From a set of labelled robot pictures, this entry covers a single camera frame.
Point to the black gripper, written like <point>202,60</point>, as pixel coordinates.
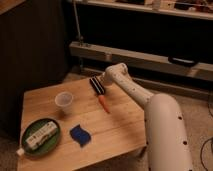
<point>97,86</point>

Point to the clear plastic cup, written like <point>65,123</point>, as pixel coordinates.
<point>64,100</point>

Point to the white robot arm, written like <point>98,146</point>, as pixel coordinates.
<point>167,143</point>

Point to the blue eraser sponge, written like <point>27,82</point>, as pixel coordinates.
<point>80,135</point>

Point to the orange carrot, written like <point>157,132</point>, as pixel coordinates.
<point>102,101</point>

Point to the metal vertical pole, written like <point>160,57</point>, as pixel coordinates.
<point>79,36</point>

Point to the white tube on plate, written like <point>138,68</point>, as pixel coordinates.
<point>39,137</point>

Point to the green round plate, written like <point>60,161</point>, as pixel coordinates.
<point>45,148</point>

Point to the black handle on rail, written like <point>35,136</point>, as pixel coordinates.
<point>182,62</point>

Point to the grey metal rail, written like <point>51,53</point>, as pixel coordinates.
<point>141,60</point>

